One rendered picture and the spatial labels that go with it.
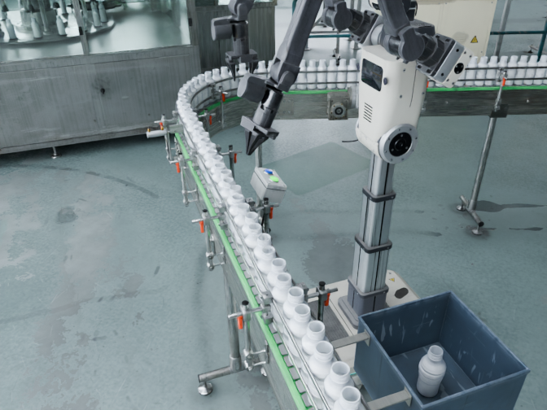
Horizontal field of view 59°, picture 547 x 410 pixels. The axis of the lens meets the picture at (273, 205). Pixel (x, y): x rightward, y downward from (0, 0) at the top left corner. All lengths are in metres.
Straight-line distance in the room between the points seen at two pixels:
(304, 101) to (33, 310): 1.99
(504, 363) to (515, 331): 1.47
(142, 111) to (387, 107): 3.21
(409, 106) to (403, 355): 0.84
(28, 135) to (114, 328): 2.38
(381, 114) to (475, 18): 3.89
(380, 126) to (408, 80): 0.18
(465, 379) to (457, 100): 1.97
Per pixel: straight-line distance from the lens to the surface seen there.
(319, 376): 1.05
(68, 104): 4.59
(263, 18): 6.69
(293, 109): 2.98
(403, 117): 1.79
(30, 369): 2.79
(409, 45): 1.49
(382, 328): 1.49
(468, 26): 5.58
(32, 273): 3.39
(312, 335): 1.06
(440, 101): 3.16
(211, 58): 6.61
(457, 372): 1.63
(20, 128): 4.70
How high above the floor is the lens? 1.93
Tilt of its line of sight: 32 degrees down
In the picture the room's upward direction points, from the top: 1 degrees counter-clockwise
